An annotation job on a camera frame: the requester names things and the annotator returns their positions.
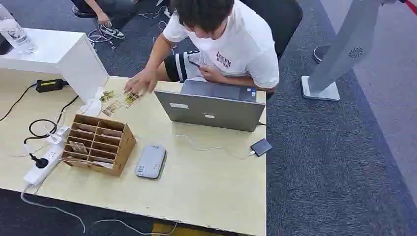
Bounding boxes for printed card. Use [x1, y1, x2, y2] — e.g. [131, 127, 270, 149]
[123, 91, 142, 109]
[69, 141, 89, 155]
[102, 101, 123, 118]
[100, 90, 116, 103]

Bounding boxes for silver laptop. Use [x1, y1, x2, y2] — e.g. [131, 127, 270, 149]
[154, 79, 267, 133]

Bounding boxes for person's left hand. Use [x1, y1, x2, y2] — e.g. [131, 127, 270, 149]
[199, 64, 226, 84]

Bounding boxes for person's hand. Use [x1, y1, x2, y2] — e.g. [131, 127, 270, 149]
[123, 69, 159, 97]
[199, 64, 226, 84]

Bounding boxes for small black device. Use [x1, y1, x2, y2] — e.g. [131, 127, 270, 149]
[250, 138, 273, 158]

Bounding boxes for grey flat device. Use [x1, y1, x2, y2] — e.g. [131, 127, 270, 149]
[134, 145, 168, 180]

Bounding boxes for person's right hand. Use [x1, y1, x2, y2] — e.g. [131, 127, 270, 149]
[123, 69, 159, 97]

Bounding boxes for person in white shirt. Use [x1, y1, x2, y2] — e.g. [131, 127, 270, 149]
[123, 0, 280, 97]

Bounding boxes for wooden card box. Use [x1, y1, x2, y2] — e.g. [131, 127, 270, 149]
[60, 114, 137, 177]

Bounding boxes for white crumpled paper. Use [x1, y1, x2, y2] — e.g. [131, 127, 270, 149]
[79, 87, 105, 117]

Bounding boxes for black office chair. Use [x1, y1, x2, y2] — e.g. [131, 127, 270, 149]
[240, 0, 303, 61]

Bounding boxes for round grey base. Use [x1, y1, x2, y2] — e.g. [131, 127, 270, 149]
[312, 45, 331, 64]

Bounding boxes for black and white sneaker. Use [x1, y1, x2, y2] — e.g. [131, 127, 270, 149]
[99, 24, 126, 40]

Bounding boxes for crouching person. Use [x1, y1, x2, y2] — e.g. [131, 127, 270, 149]
[71, 0, 138, 40]

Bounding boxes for white charger plug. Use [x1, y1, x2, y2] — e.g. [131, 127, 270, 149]
[45, 125, 71, 146]

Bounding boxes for white floor stand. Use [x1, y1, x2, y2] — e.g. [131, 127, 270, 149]
[301, 0, 399, 102]

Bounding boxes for black power adapter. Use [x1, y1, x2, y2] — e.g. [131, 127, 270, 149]
[35, 78, 69, 93]

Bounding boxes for white desk shelf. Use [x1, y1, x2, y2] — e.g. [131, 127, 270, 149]
[0, 28, 110, 104]

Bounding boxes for white power strip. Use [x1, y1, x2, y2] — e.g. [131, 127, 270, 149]
[23, 143, 66, 188]

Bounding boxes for black plug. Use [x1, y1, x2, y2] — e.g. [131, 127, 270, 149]
[29, 153, 50, 169]

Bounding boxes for clear water bottle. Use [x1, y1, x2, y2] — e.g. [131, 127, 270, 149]
[0, 3, 37, 55]

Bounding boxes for thin white cable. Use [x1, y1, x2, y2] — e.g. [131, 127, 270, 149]
[172, 134, 256, 161]

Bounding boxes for white floor cables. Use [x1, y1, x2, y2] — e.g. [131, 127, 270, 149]
[87, 4, 179, 56]

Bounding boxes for black looped cable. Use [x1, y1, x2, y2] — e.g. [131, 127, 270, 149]
[23, 94, 80, 146]

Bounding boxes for white power strip cord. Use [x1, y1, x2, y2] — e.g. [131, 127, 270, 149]
[20, 185, 179, 236]

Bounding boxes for black adapter cable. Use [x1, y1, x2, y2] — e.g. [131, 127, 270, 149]
[0, 83, 38, 123]

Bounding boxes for red strap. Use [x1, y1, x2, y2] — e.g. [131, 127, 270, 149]
[404, 0, 417, 16]

